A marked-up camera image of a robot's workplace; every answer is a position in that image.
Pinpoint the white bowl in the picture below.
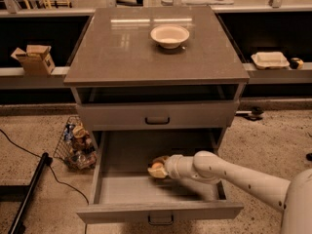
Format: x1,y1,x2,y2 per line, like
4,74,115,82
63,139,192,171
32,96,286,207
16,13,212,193
150,25,189,49

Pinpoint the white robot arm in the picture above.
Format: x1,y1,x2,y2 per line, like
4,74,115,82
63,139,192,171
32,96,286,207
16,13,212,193
147,151,312,234

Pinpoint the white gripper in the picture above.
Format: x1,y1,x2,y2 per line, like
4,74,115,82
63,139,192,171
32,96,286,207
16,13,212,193
147,155,182,179

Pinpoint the white takeout container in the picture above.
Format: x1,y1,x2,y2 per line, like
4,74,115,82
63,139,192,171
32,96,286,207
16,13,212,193
252,52,290,70

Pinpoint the black tool on floor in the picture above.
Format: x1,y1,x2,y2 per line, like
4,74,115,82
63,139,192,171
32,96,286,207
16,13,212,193
236,107,264,121

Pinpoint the open grey lower drawer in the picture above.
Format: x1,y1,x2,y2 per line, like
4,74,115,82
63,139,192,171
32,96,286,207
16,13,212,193
77,129,243,225

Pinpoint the black floor cable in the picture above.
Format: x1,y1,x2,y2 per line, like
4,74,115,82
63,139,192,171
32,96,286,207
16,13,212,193
0,128,90,234

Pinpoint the closed grey upper drawer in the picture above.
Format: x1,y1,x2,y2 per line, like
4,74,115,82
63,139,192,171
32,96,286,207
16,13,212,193
77,101,239,131

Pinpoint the grey drawer cabinet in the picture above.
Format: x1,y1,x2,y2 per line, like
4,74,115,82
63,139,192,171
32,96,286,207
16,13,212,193
63,6,251,226

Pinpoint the small yellow black object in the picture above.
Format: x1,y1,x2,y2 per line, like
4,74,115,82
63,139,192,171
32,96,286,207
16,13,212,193
290,58,303,69

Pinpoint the wire basket with items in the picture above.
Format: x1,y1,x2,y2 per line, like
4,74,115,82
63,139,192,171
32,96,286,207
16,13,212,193
53,116,97,170

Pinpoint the orange fruit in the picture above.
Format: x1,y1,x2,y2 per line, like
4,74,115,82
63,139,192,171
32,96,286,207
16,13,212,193
152,162,163,169

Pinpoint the cardboard box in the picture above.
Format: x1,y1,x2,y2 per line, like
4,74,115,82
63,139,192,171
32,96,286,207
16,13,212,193
11,45,55,76

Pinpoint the black metal stand bar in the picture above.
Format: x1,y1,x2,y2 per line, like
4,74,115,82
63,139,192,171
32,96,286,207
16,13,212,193
8,152,53,234

